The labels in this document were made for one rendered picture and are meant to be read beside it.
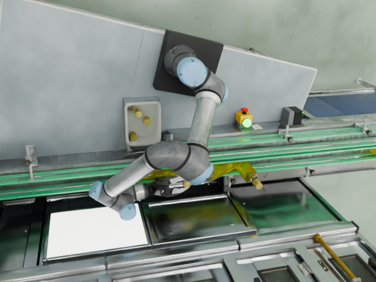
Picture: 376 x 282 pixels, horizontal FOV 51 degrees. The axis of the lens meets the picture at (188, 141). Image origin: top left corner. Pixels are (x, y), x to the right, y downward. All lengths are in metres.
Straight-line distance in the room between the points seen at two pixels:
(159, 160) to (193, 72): 0.43
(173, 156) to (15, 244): 0.82
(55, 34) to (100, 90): 0.32
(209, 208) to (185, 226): 0.19
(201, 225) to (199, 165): 0.40
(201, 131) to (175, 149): 0.19
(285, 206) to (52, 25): 1.39
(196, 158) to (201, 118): 0.21
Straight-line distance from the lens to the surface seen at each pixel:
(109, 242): 1.74
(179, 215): 1.88
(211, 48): 1.94
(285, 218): 1.99
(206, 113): 1.66
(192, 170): 1.49
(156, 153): 1.46
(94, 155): 2.04
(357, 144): 2.37
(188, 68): 1.68
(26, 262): 1.76
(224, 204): 1.97
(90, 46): 1.92
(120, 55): 1.93
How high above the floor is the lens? 2.63
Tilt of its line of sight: 62 degrees down
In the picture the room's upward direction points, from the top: 148 degrees clockwise
